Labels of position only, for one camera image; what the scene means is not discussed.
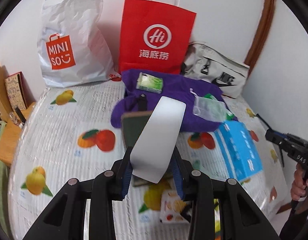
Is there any fruit printed white packet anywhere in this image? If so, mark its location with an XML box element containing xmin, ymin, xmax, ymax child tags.
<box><xmin>159</xmin><ymin>190</ymin><xmax>194</xmax><ymax>224</ymax></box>

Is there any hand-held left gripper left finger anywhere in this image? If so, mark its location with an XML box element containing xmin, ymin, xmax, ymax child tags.
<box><xmin>22</xmin><ymin>146</ymin><xmax>134</xmax><ymax>240</ymax></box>

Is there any person's right hand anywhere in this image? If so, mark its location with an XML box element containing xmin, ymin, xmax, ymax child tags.
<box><xmin>290</xmin><ymin>164</ymin><xmax>308</xmax><ymax>203</ymax></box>

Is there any blue tissue pack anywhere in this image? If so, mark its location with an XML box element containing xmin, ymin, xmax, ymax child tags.
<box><xmin>213</xmin><ymin>120</ymin><xmax>264</xmax><ymax>183</ymax></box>

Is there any black strap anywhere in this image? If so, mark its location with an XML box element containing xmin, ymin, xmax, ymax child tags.
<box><xmin>136</xmin><ymin>94</ymin><xmax>148</xmax><ymax>113</ymax></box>

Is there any wooden nightstand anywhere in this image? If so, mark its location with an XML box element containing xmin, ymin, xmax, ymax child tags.
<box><xmin>0</xmin><ymin>101</ymin><xmax>37</xmax><ymax>168</ymax></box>

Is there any dark green tin box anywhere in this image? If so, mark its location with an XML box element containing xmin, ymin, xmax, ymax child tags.
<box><xmin>120</xmin><ymin>110</ymin><xmax>154</xmax><ymax>188</ymax></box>

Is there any green blanket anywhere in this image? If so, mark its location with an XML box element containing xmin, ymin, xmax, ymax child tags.
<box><xmin>0</xmin><ymin>120</ymin><xmax>12</xmax><ymax>235</ymax></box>

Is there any red paper carrier bag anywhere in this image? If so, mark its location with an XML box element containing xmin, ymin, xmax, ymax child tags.
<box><xmin>118</xmin><ymin>0</ymin><xmax>197</xmax><ymax>75</ymax></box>

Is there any clear pouch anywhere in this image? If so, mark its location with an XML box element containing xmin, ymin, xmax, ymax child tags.
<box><xmin>189</xmin><ymin>88</ymin><xmax>234</xmax><ymax>123</ymax></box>

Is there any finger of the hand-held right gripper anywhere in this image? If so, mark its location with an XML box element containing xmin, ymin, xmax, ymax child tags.
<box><xmin>256</xmin><ymin>114</ymin><xmax>289</xmax><ymax>145</ymax></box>
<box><xmin>276</xmin><ymin>141</ymin><xmax>286</xmax><ymax>168</ymax></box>

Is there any green wipe packet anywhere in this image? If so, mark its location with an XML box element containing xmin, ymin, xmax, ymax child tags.
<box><xmin>136</xmin><ymin>72</ymin><xmax>164</xmax><ymax>94</ymax></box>

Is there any fruit printed tablecloth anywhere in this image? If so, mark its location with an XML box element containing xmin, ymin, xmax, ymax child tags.
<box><xmin>7</xmin><ymin>81</ymin><xmax>292</xmax><ymax>240</ymax></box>

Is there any white plastic shopping bag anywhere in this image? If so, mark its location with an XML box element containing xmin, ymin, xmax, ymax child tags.
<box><xmin>36</xmin><ymin>0</ymin><xmax>114</xmax><ymax>88</ymax></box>

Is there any grey waist bag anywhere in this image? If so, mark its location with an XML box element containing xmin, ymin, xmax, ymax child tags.
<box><xmin>181</xmin><ymin>41</ymin><xmax>251</xmax><ymax>99</ymax></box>

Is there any purple towel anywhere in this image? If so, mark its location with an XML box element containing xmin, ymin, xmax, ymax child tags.
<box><xmin>111</xmin><ymin>69</ymin><xmax>238</xmax><ymax>133</ymax></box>

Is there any patterned notebook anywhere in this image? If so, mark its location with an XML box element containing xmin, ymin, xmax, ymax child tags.
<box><xmin>4</xmin><ymin>72</ymin><xmax>29</xmax><ymax>111</ymax></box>

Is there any small black item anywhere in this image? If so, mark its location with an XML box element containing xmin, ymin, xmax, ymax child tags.
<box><xmin>14</xmin><ymin>106</ymin><xmax>27</xmax><ymax>124</ymax></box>

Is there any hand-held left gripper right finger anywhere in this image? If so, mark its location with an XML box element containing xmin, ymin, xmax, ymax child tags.
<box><xmin>169</xmin><ymin>147</ymin><xmax>281</xmax><ymax>240</ymax></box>

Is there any brown wooden door frame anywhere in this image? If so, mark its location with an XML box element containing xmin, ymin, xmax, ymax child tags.
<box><xmin>244</xmin><ymin>0</ymin><xmax>277</xmax><ymax>67</ymax></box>

